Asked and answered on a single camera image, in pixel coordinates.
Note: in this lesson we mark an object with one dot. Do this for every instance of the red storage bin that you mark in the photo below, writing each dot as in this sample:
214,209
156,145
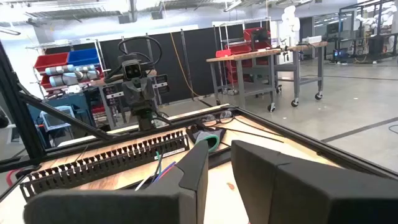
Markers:
248,34
239,49
51,60

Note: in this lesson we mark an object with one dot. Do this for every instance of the blue cart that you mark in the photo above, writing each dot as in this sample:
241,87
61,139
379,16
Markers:
71,102

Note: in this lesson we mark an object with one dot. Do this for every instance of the black zip tie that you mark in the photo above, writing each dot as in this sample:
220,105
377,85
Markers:
248,133
258,127

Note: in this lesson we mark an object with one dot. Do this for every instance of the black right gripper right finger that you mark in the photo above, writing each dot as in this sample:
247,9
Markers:
311,199

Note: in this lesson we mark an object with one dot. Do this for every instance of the white box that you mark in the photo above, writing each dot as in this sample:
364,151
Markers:
311,39

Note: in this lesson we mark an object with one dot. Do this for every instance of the blue storage bin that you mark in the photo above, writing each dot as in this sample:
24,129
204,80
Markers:
82,56

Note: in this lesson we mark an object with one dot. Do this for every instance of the black partition wall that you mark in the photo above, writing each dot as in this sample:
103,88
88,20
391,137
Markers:
192,56

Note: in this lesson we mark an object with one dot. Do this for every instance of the clear safety glasses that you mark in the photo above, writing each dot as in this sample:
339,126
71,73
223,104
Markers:
225,114

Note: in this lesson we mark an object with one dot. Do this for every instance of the gray collaborative robot arm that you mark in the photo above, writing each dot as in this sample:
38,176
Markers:
66,79

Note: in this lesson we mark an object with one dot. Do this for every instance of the gray labelled parts cart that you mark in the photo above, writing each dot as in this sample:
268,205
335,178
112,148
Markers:
107,105

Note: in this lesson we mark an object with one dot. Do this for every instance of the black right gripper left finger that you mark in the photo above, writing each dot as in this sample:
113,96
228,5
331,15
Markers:
124,208

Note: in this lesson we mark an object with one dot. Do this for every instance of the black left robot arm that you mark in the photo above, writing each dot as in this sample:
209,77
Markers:
144,119

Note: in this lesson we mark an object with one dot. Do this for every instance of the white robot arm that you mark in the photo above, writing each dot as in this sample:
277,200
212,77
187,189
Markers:
387,17

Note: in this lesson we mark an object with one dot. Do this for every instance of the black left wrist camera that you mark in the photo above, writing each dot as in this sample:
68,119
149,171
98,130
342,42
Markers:
133,71

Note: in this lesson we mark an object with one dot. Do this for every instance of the wooden top rolling workbench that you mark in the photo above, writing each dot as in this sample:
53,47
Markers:
242,57

